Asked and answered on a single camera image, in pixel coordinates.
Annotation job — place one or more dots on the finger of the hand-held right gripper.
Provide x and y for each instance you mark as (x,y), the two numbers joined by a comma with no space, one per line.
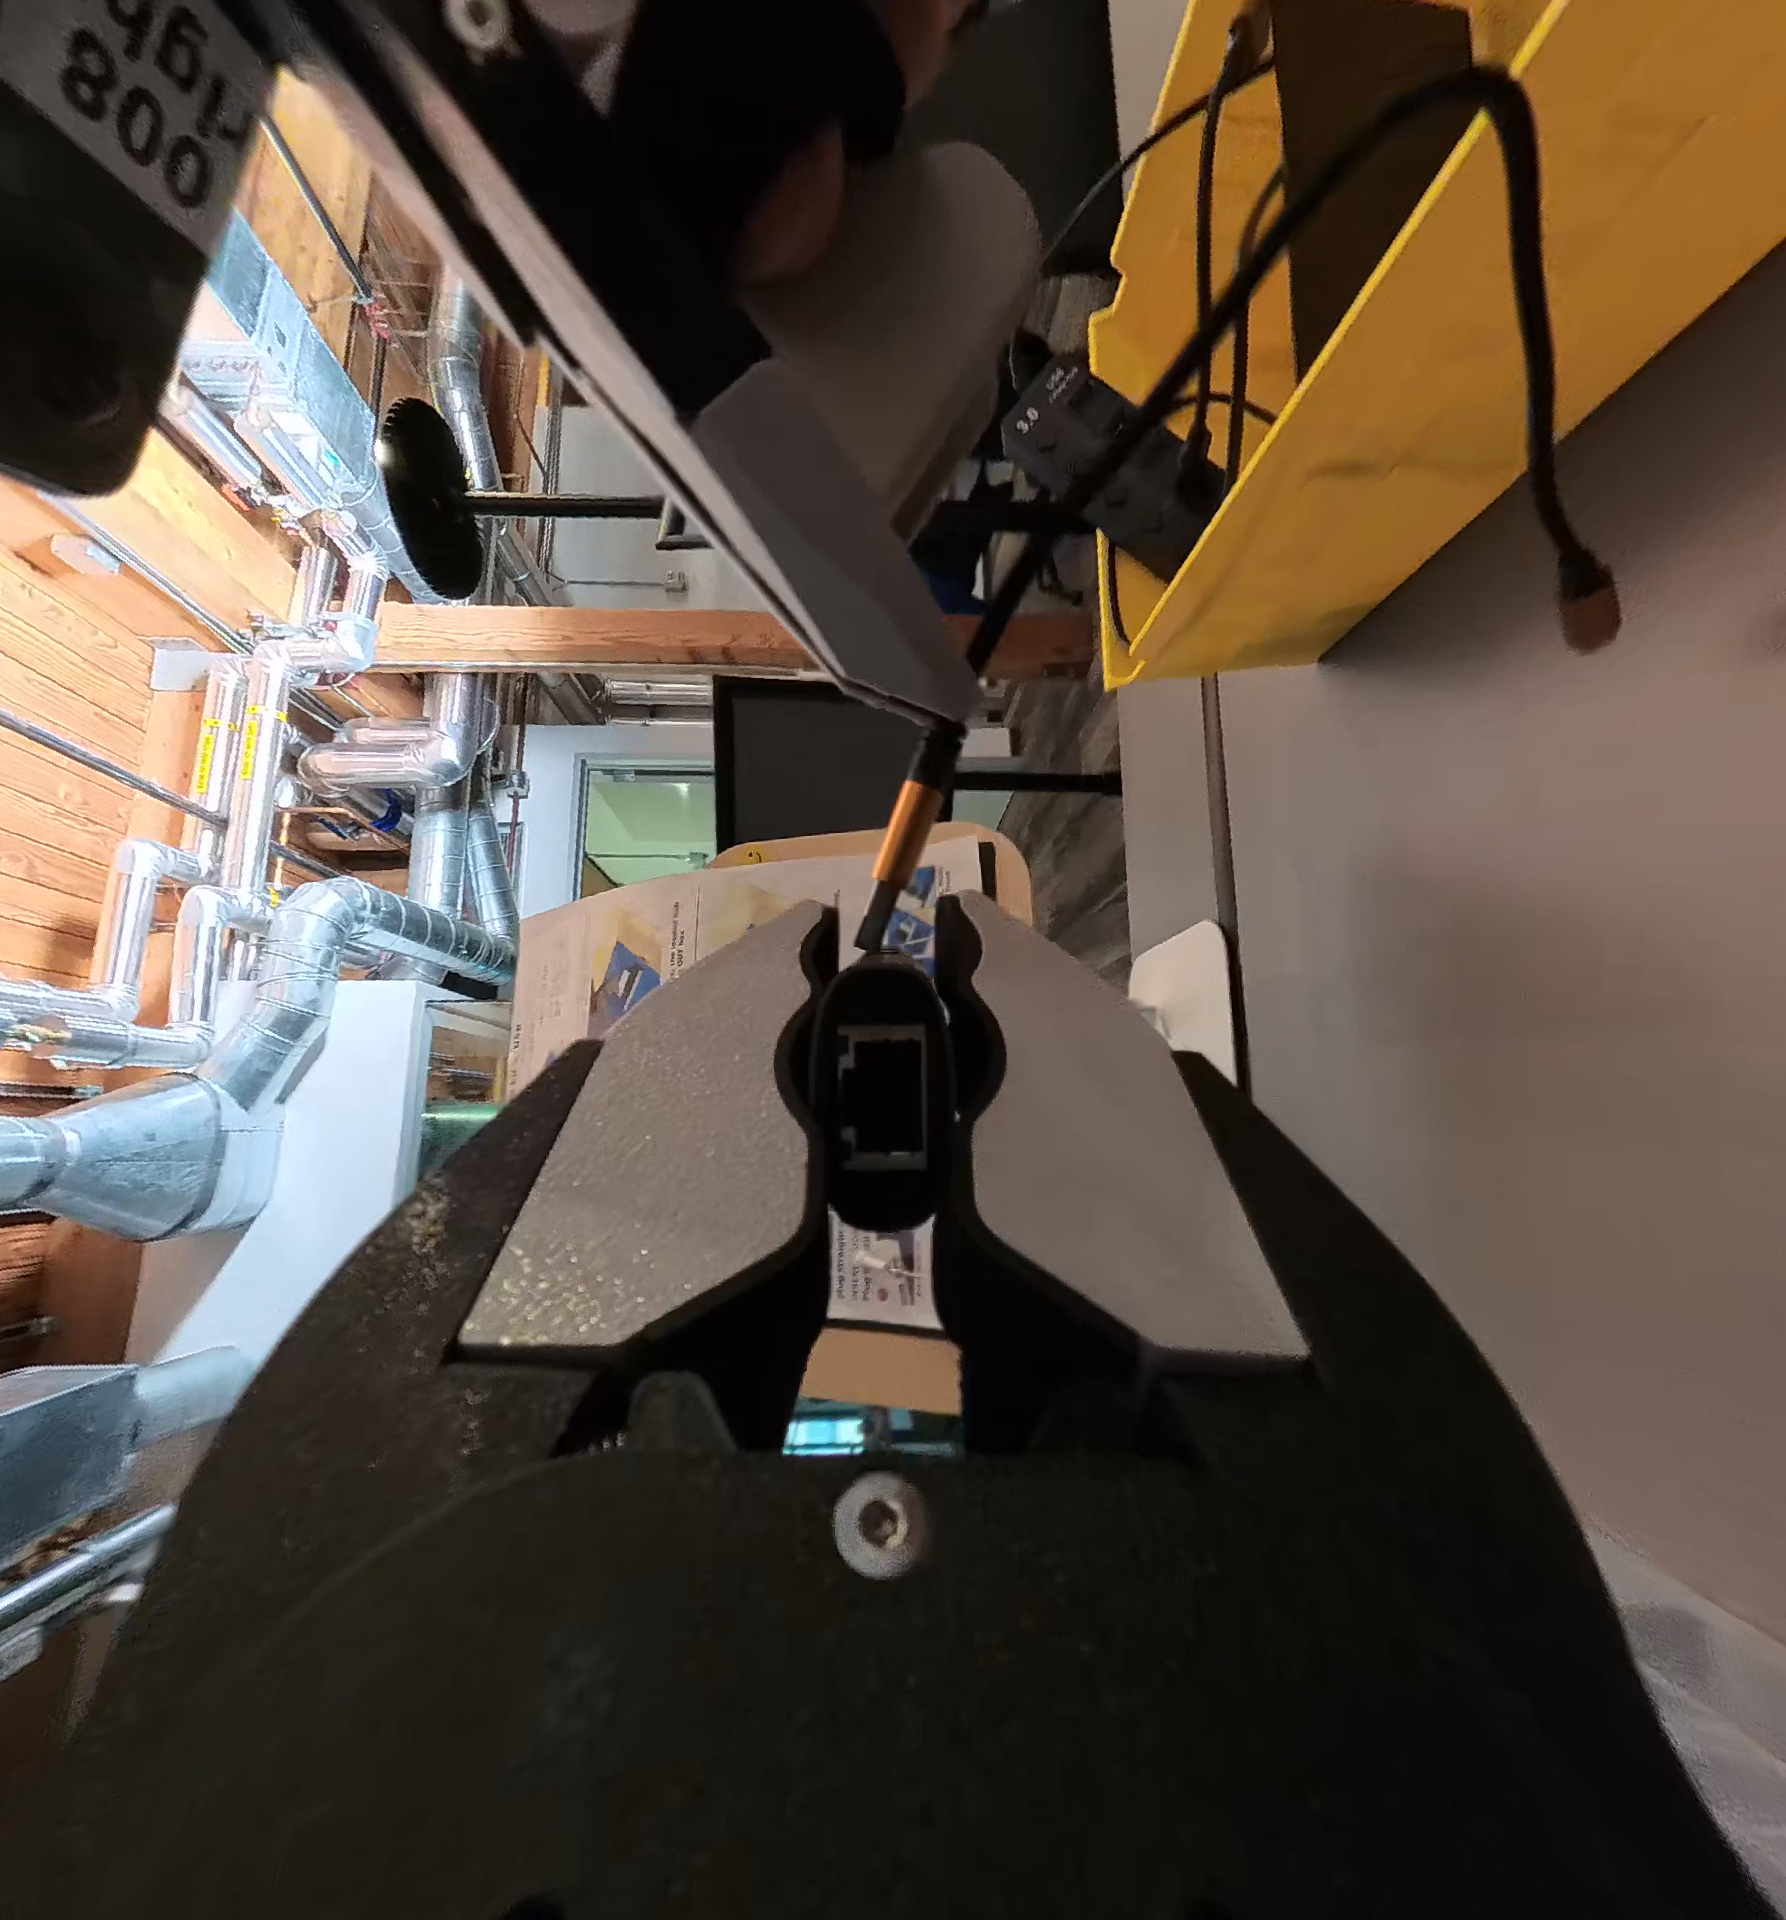
(907,300)
(834,554)

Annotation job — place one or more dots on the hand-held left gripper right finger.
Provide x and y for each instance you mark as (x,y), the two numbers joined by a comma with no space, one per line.
(1120,1184)

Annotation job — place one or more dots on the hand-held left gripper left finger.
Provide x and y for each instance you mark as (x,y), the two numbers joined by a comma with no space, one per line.
(655,1169)

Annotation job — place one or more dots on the grey usb hub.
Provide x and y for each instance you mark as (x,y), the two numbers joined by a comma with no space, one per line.
(883,1104)

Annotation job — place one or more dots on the yellow plastic bin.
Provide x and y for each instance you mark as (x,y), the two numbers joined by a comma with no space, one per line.
(1433,451)

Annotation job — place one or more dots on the black usb hub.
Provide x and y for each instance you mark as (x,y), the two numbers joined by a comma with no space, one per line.
(1089,436)

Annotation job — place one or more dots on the white stand base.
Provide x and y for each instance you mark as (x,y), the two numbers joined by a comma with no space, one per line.
(1186,991)

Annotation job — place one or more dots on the printed instruction sheet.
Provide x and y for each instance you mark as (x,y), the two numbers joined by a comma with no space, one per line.
(685,947)

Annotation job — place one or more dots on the black monitor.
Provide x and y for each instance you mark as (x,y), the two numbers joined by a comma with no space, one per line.
(803,780)

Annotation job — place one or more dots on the wooden ceiling beam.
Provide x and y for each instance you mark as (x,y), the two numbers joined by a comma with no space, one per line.
(609,638)

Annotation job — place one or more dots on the instruction sheet on stand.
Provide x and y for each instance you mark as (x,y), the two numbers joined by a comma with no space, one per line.
(1006,884)

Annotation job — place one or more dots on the silver insulated pipes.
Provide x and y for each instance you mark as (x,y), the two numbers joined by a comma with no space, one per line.
(254,750)

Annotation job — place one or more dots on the galvanised rectangular air duct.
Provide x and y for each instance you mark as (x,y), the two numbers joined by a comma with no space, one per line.
(286,406)
(55,1442)

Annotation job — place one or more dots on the large round silver duct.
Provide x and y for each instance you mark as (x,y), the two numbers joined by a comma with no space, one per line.
(158,1141)

